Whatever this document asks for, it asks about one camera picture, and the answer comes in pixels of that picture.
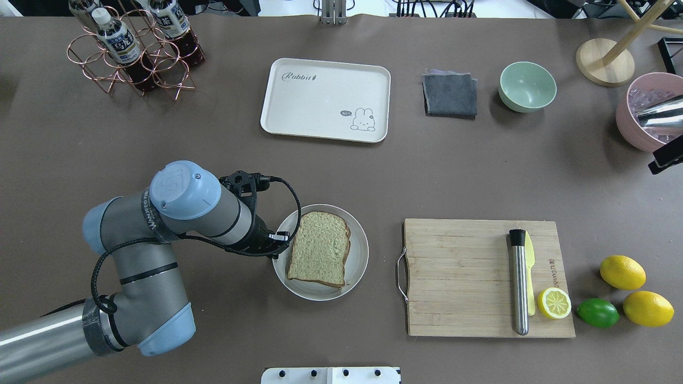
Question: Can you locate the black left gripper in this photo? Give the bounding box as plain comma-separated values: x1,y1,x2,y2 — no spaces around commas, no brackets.
219,171,292,259

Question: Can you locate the bread slice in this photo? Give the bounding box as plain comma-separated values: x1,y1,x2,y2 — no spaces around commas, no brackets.
287,211,351,289

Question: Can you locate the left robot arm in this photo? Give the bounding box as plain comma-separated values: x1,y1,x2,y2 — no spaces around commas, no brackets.
2,160,293,383

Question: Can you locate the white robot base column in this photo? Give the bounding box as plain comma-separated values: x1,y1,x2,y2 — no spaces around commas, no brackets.
260,366,402,383

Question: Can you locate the cream rabbit tray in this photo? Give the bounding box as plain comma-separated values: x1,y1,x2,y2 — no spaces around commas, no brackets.
259,58,391,143

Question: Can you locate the steel ice scoop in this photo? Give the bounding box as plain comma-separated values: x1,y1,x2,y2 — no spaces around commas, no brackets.
636,95,682,129

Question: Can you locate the pink bowl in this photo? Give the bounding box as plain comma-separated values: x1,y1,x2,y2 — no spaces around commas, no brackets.
616,72,682,153

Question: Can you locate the wooden mug tree stand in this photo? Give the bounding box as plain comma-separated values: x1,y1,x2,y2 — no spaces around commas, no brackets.
576,1,682,87

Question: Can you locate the yellow lemon upper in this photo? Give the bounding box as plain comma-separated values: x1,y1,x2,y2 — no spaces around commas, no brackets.
599,255,647,290

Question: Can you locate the yellow lemon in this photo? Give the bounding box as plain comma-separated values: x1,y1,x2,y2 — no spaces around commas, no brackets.
599,255,647,290
623,290,675,327

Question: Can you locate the yellow lemon lower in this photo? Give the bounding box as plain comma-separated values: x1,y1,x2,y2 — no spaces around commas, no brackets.
623,290,675,327

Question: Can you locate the green bowl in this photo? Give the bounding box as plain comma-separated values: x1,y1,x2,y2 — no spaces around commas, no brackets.
498,61,557,113

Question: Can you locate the yellow plastic knife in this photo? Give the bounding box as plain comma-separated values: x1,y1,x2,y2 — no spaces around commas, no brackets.
525,231,536,316

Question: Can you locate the green lime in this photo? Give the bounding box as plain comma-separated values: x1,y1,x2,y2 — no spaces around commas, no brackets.
576,298,620,328

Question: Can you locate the steel muddler black tip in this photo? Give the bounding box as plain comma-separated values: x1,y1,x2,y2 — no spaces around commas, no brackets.
509,229,529,336

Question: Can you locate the bamboo cutting board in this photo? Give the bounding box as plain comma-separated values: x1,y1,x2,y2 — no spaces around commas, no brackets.
403,218,568,338

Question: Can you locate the half lemon slice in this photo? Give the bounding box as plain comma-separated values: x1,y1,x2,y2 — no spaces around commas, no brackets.
536,287,571,320

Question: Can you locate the grey folded cloth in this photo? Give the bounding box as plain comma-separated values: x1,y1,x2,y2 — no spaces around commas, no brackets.
422,69,478,119

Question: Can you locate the tea bottle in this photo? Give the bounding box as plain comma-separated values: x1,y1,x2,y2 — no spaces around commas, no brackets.
68,0,101,34
92,7,156,92
149,1,205,67

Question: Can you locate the copper wire bottle rack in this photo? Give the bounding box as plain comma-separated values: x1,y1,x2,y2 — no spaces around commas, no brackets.
67,1,205,100

